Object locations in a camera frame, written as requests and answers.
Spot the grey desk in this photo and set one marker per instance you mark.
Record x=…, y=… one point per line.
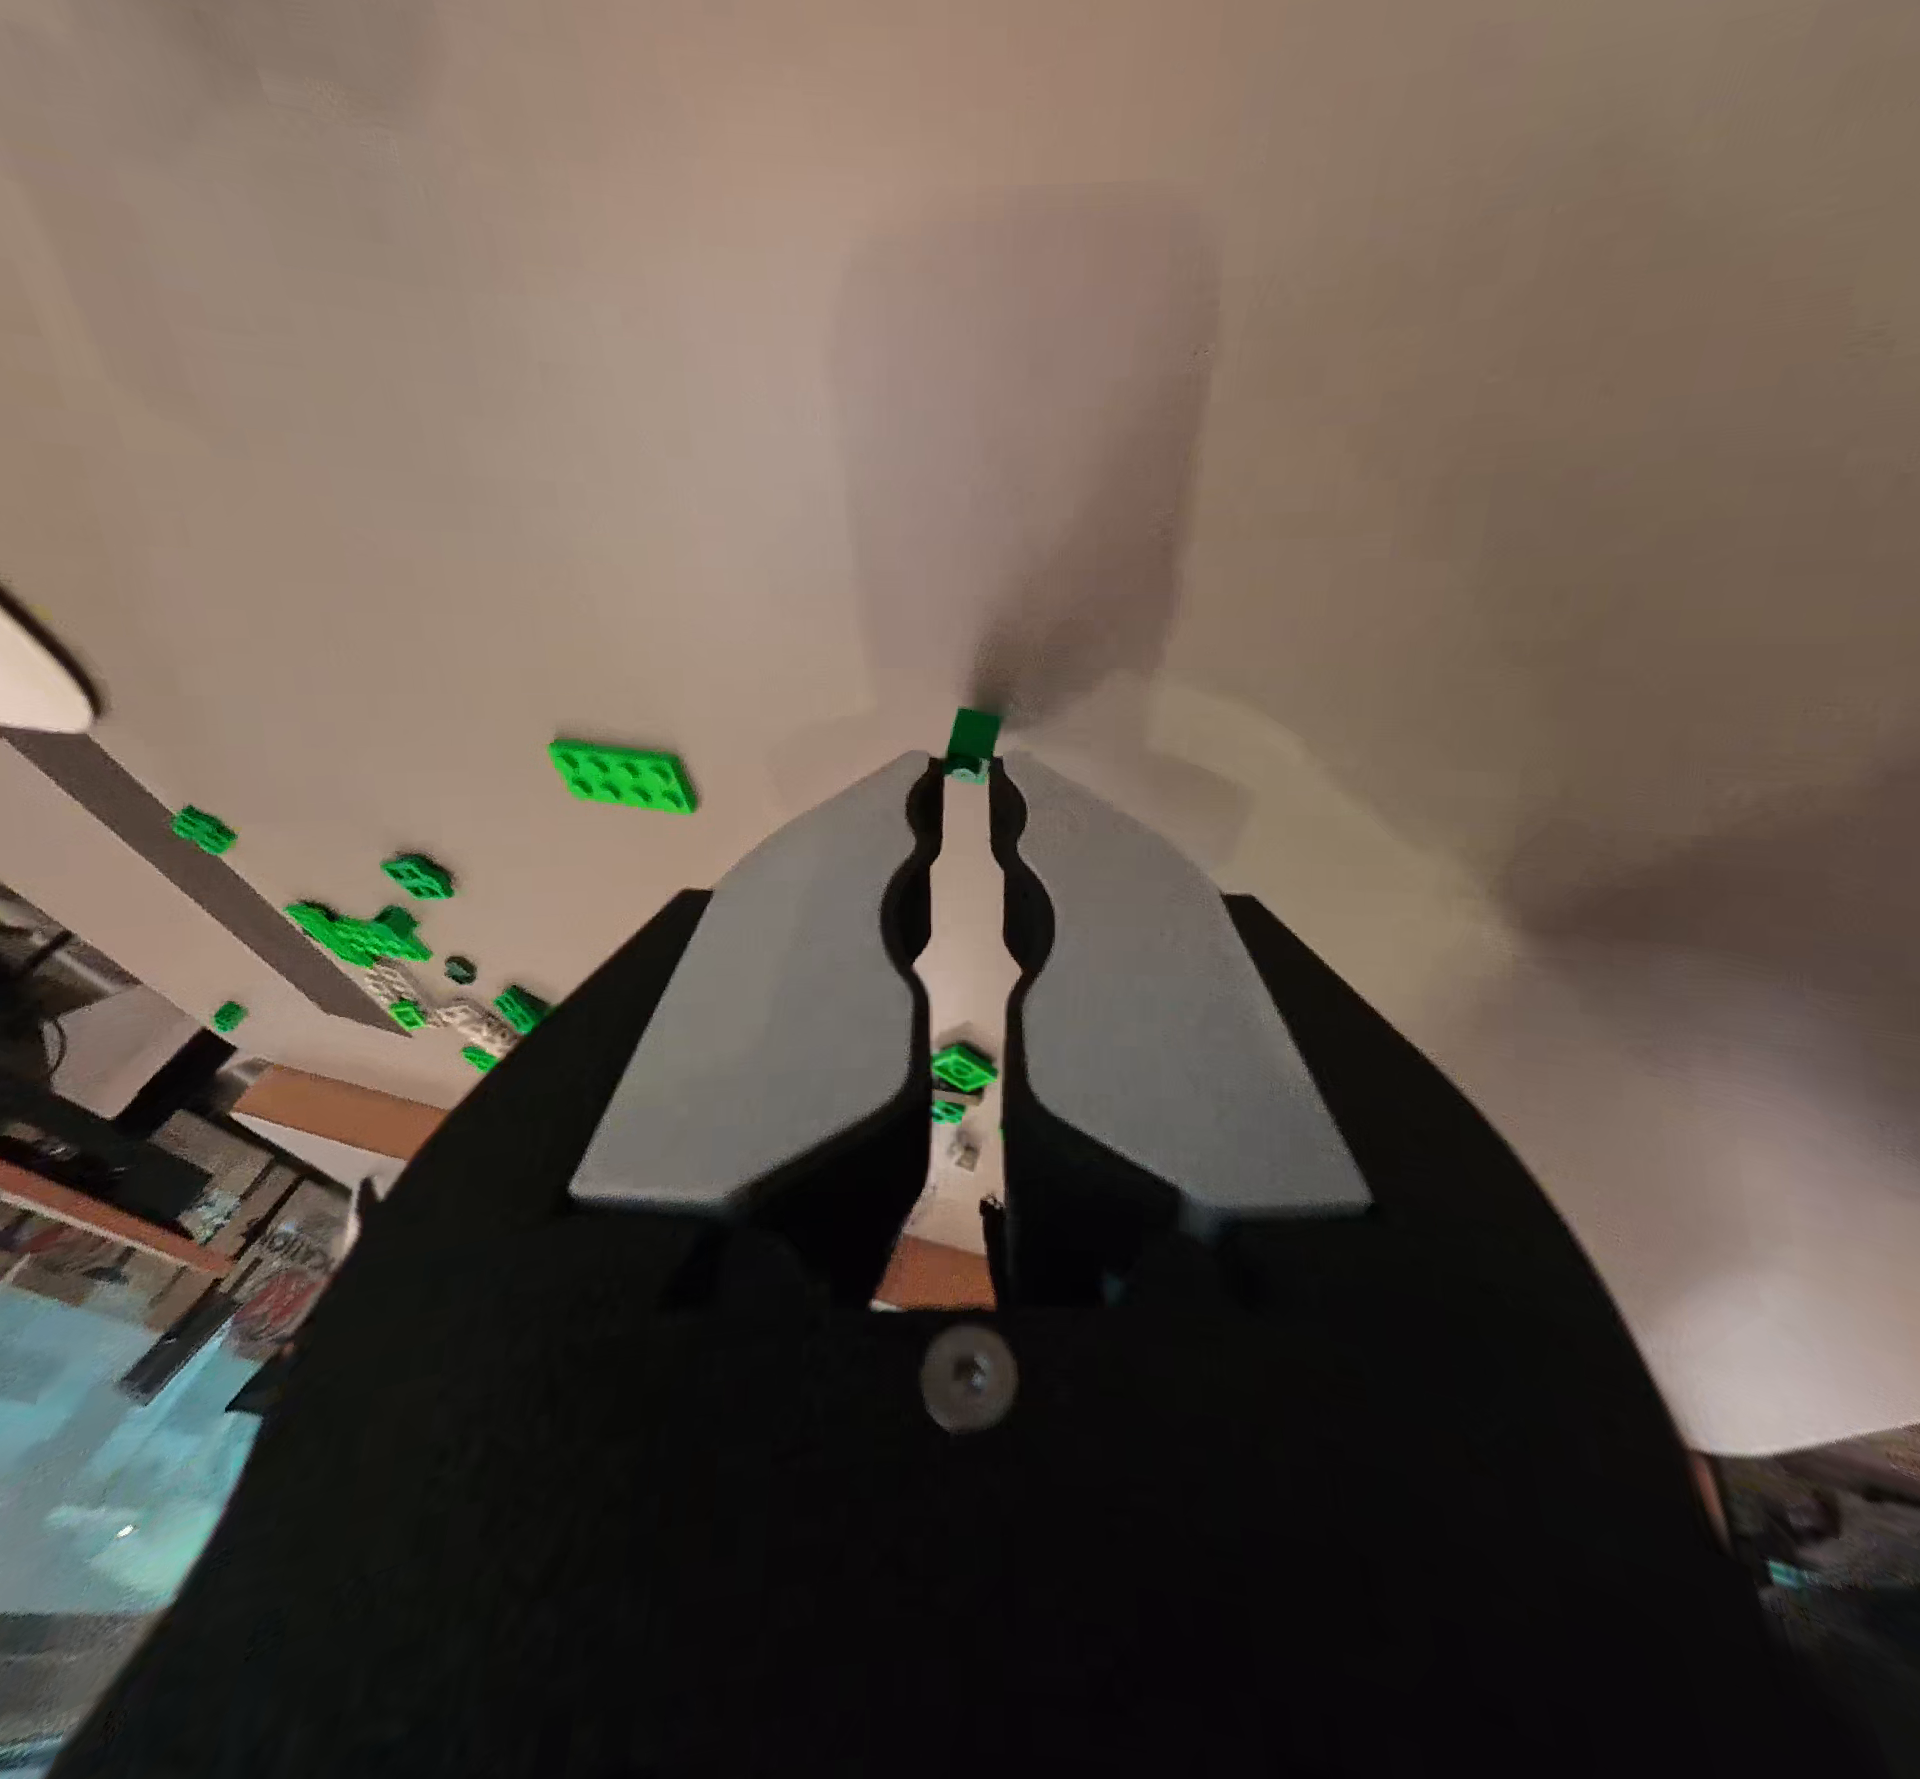
x=1351, y=310

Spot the grey toy plate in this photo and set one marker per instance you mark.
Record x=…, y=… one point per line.
x=468, y=1018
x=393, y=985

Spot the scattered green toy bricks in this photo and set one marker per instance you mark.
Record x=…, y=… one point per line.
x=623, y=773

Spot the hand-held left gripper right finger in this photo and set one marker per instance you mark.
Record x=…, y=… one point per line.
x=1170, y=1030

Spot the small green toy brick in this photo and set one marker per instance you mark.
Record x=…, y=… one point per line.
x=975, y=731

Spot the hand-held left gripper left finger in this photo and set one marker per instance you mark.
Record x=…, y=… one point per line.
x=750, y=1015

